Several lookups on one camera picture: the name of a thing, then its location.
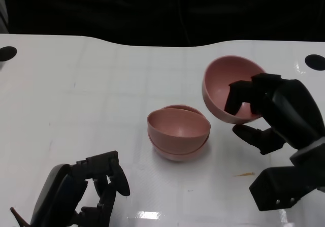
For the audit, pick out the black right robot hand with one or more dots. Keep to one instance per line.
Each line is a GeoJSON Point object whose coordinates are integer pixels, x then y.
{"type": "Point", "coordinates": [292, 110]}

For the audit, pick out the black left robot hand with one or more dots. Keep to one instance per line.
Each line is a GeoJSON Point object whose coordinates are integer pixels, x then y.
{"type": "Point", "coordinates": [58, 196]}

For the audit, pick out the pink plastic bowl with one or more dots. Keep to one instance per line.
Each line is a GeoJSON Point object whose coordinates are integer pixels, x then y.
{"type": "Point", "coordinates": [177, 157]}
{"type": "Point", "coordinates": [177, 125]}
{"type": "Point", "coordinates": [221, 84]}

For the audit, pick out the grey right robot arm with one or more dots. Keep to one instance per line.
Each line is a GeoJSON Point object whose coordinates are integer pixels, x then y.
{"type": "Point", "coordinates": [312, 158]}

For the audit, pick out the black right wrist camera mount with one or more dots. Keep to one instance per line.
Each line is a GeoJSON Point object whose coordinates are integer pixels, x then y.
{"type": "Point", "coordinates": [276, 189]}

